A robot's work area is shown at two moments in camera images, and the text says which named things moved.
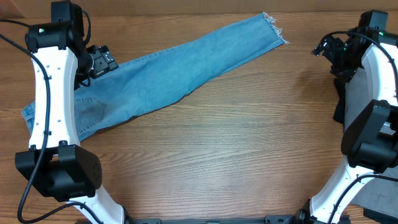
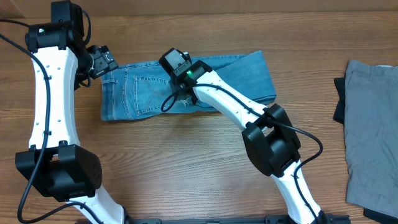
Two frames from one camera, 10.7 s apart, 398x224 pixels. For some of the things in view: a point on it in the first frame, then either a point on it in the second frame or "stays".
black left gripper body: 96,64 stays
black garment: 338,115 stays
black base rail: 268,219 stays
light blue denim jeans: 170,73 → 137,89
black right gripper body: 325,50 → 180,72
